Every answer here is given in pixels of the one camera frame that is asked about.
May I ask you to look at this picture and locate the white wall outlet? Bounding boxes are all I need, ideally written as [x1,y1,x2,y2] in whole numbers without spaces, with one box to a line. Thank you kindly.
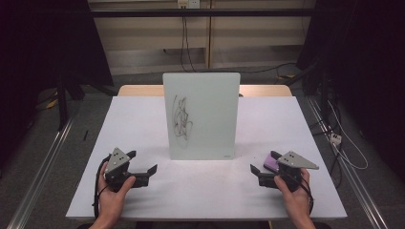
[177,0,202,10]

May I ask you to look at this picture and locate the person's right hand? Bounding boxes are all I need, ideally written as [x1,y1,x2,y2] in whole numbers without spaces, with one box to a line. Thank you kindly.
[273,168,315,219]

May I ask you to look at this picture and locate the black horizontal bar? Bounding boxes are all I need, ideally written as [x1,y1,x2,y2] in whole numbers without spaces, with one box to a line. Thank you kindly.
[90,8,316,18]

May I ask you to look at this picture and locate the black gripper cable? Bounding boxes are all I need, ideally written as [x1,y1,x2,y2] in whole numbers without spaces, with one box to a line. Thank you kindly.
[92,156,111,219]
[297,176,315,215]

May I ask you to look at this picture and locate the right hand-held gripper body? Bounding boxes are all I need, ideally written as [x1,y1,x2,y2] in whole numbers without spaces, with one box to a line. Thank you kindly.
[258,150,320,193]

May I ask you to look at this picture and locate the black floor cable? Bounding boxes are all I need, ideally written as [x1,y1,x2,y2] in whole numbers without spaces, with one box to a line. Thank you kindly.
[194,62,298,74]

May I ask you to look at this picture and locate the black metal stand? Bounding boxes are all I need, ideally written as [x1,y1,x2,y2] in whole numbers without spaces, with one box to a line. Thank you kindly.
[54,72,86,132]

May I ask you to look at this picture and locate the metal floor rail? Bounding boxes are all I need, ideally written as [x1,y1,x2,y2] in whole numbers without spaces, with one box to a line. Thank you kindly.
[306,95,390,229]
[7,115,78,229]

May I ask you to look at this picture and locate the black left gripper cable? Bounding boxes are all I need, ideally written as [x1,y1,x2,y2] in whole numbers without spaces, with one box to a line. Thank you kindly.
[92,156,111,219]

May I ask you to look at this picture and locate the white cable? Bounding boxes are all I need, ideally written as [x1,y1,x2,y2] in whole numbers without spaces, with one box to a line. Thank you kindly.
[327,99,370,171]

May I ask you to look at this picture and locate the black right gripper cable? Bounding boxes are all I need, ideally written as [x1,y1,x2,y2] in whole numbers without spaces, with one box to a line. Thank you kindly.
[297,176,315,215]

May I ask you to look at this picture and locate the black curtain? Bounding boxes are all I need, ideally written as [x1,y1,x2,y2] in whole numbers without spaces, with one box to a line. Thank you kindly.
[0,0,115,166]
[296,0,405,180]

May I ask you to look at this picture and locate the purple eraser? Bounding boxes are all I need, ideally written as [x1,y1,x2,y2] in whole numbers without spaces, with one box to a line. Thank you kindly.
[263,152,281,173]

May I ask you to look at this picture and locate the person's left hand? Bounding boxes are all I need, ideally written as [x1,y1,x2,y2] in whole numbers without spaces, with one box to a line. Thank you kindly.
[96,161,137,219]

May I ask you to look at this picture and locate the frosted glass whiteboard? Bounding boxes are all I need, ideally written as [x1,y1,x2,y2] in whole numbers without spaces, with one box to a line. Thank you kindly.
[162,72,242,161]

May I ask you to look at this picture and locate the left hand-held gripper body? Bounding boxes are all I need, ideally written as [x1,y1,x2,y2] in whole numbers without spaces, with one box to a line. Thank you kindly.
[104,147,151,193]

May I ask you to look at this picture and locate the black hanging cables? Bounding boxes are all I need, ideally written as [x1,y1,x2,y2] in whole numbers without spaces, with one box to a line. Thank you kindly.
[180,15,197,73]

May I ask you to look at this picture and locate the wooden table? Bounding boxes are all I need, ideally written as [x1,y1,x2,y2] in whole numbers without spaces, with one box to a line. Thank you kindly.
[117,84,293,97]

